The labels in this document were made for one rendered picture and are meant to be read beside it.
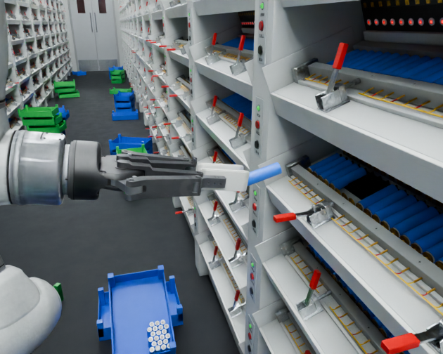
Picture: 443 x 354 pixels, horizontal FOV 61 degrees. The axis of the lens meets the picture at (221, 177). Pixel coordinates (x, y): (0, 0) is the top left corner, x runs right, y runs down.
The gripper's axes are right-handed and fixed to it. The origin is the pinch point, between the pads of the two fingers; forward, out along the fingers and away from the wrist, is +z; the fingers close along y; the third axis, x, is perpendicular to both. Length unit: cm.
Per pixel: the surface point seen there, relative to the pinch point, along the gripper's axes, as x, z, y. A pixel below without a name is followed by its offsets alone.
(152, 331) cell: 75, 3, 52
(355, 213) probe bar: 3.1, 20.3, -5.0
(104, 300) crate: 83, -11, 81
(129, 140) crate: 71, 10, 279
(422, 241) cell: 2.0, 22.8, -15.1
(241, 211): 25, 22, 42
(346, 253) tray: 7.6, 17.4, -8.8
